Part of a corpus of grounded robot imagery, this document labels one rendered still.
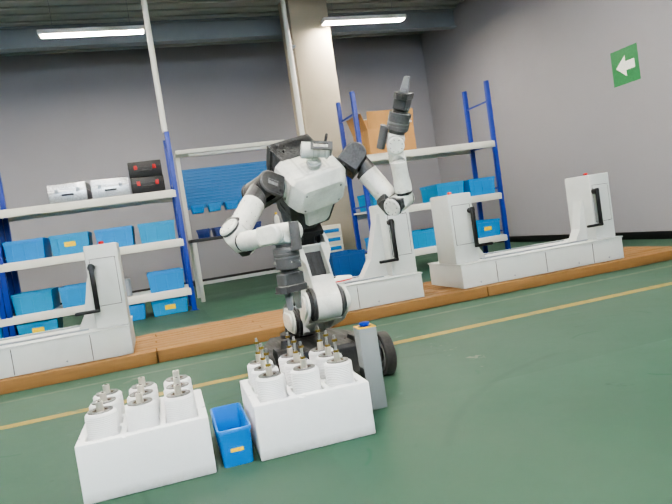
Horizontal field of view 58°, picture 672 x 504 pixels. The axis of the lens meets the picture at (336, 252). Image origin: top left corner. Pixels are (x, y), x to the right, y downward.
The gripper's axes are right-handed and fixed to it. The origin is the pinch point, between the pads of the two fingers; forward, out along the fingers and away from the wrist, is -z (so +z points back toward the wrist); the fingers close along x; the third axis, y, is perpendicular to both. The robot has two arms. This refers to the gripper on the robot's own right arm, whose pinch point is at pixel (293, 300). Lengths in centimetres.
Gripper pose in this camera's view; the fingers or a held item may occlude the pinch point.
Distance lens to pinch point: 202.9
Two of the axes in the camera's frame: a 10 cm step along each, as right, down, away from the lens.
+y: -7.0, 0.6, 7.1
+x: 6.9, -1.4, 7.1
